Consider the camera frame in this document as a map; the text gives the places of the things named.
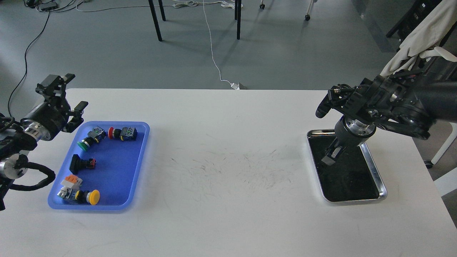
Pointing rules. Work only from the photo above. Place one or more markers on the orange white contact block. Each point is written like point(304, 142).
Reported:
point(72, 182)

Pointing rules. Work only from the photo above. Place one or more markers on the green push button switch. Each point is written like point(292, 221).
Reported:
point(96, 135)

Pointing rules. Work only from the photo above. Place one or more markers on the black push button switch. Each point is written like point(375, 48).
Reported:
point(78, 164)

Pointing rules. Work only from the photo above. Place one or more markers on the black cylindrical gripper body, image right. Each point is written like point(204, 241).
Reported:
point(352, 132)

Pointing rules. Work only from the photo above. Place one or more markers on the beige cloth on chair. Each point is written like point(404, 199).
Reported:
point(425, 36)

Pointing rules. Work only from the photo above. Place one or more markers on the black robot arm, image right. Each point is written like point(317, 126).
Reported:
point(407, 103)

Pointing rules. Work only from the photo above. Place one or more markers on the black table leg left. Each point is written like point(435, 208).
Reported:
point(155, 17)

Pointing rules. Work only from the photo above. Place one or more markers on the black table leg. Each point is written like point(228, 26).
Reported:
point(237, 17)
point(155, 17)

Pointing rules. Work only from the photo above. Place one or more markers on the red push button switch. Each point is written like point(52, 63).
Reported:
point(124, 134)

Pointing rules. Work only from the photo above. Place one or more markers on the black table leg right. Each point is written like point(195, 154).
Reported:
point(237, 17)

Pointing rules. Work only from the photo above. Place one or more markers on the black cylindrical gripper body, image left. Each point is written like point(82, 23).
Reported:
point(46, 120)

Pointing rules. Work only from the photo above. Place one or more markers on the yellow push button switch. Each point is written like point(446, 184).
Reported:
point(74, 196)

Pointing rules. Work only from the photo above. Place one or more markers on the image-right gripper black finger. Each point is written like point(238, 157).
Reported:
point(327, 158)
point(338, 150)

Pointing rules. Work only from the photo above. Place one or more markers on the blue plastic tray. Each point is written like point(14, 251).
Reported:
point(117, 168)

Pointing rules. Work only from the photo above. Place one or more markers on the silver metal tray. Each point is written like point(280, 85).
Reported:
point(353, 179)

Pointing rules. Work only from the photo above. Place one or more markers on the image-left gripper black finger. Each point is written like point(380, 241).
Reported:
point(53, 88)
point(77, 119)

